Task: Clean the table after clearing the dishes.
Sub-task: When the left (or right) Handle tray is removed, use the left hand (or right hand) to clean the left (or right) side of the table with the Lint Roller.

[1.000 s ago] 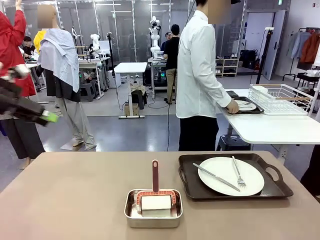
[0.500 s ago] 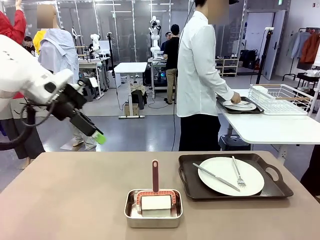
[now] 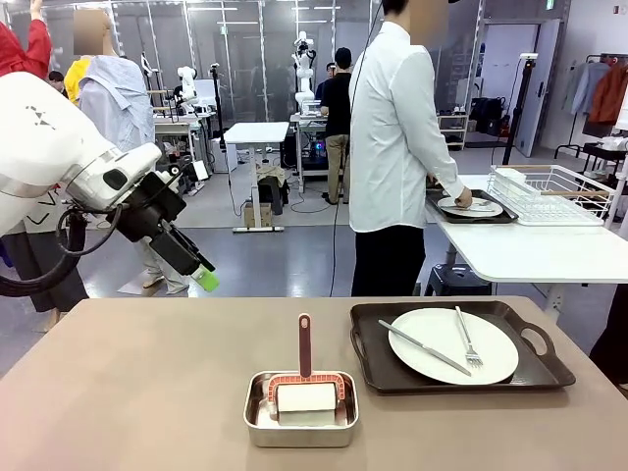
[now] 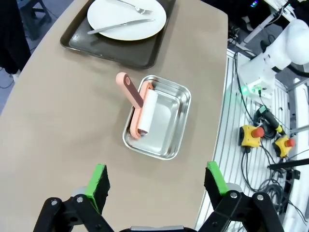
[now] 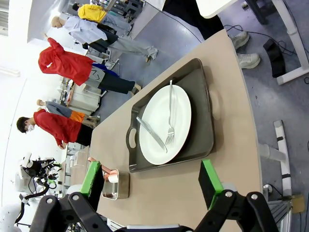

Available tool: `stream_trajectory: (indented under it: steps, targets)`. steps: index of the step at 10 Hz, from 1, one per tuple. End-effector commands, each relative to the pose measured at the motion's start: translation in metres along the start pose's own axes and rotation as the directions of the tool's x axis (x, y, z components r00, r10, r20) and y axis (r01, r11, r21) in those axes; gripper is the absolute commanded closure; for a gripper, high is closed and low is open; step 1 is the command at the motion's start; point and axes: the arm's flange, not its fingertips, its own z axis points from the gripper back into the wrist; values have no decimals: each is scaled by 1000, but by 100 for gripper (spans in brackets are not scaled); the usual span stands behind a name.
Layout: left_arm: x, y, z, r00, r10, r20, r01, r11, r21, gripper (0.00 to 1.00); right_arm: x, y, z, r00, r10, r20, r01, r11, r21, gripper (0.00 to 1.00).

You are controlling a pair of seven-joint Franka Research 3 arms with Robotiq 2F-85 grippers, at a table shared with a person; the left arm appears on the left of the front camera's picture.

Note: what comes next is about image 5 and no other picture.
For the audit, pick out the white frame bar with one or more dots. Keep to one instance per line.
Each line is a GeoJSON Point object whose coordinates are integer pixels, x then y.
{"type": "Point", "coordinates": [282, 149]}

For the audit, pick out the white sneaker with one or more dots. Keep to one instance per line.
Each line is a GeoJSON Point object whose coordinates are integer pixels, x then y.
{"type": "Point", "coordinates": [240, 38]}
{"type": "Point", "coordinates": [248, 60]}

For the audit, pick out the white height-adjustable table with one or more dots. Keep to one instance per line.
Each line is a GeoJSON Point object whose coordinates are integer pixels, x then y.
{"type": "Point", "coordinates": [286, 17]}

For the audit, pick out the dark grey serving tray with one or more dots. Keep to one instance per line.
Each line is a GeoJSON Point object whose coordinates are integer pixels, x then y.
{"type": "Point", "coordinates": [200, 125]}

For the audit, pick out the background robot with green grippers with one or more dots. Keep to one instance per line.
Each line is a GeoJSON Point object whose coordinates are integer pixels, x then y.
{"type": "Point", "coordinates": [38, 169]}

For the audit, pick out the white round plate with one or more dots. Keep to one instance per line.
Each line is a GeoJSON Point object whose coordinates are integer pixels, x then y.
{"type": "Point", "coordinates": [157, 116]}

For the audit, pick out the small cardboard box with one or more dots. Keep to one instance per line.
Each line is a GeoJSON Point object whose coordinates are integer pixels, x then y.
{"type": "Point", "coordinates": [297, 203]}

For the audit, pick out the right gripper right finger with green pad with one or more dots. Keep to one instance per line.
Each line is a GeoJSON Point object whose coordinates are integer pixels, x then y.
{"type": "Point", "coordinates": [212, 183]}

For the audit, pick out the silver table knife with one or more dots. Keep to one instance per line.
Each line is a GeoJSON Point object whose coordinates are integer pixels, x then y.
{"type": "Point", "coordinates": [150, 131]}

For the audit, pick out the rectangular metal tin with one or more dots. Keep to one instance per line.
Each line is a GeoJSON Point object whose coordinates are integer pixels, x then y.
{"type": "Point", "coordinates": [122, 186]}

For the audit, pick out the mannequin in grey orange clothes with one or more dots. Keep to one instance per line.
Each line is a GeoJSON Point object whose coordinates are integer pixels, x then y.
{"type": "Point", "coordinates": [58, 108]}

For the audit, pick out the grey table leg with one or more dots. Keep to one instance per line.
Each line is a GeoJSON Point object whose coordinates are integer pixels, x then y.
{"type": "Point", "coordinates": [272, 152]}

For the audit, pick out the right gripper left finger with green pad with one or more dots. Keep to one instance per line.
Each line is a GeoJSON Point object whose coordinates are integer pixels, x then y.
{"type": "Point", "coordinates": [93, 178]}

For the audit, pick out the masked person in red jacket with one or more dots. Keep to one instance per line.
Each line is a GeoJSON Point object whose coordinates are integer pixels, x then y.
{"type": "Point", "coordinates": [55, 125]}

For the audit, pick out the person in yellow hoodie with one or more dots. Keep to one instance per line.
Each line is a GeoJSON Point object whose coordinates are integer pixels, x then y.
{"type": "Point", "coordinates": [93, 12]}

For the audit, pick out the mannequin in pale blue shirt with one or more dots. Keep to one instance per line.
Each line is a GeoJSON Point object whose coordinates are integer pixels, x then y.
{"type": "Point", "coordinates": [84, 31]}

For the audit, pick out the silver fork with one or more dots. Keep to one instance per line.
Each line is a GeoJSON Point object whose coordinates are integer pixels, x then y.
{"type": "Point", "coordinates": [171, 108]}

